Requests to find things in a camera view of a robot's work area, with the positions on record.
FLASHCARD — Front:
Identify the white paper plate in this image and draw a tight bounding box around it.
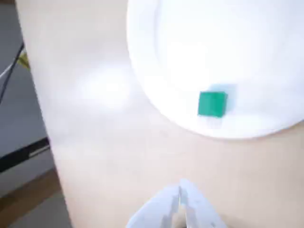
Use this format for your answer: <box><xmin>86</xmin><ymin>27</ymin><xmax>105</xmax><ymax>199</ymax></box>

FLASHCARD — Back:
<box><xmin>126</xmin><ymin>0</ymin><xmax>304</xmax><ymax>140</ymax></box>

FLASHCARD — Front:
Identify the black bar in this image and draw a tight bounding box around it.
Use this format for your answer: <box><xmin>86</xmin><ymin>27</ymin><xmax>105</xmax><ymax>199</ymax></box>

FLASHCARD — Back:
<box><xmin>0</xmin><ymin>138</ymin><xmax>51</xmax><ymax>174</ymax></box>

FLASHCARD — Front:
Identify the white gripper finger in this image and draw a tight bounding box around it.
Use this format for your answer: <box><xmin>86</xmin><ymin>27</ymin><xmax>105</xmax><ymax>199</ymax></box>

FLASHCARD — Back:
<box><xmin>179</xmin><ymin>178</ymin><xmax>227</xmax><ymax>228</ymax></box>
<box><xmin>126</xmin><ymin>184</ymin><xmax>181</xmax><ymax>228</ymax></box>

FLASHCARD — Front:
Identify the thin black cable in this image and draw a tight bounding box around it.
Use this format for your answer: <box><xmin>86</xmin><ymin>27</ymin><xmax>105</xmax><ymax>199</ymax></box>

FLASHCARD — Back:
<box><xmin>0</xmin><ymin>43</ymin><xmax>25</xmax><ymax>105</ymax></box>

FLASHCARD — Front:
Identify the green cube block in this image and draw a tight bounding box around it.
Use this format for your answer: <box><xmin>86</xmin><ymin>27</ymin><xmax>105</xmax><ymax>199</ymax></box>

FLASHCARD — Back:
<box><xmin>197</xmin><ymin>91</ymin><xmax>228</xmax><ymax>118</ymax></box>

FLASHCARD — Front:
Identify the small olive green object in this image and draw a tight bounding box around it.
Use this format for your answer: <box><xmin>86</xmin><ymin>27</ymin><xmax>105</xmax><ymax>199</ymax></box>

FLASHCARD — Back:
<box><xmin>19</xmin><ymin>52</ymin><xmax>31</xmax><ymax>70</ymax></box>

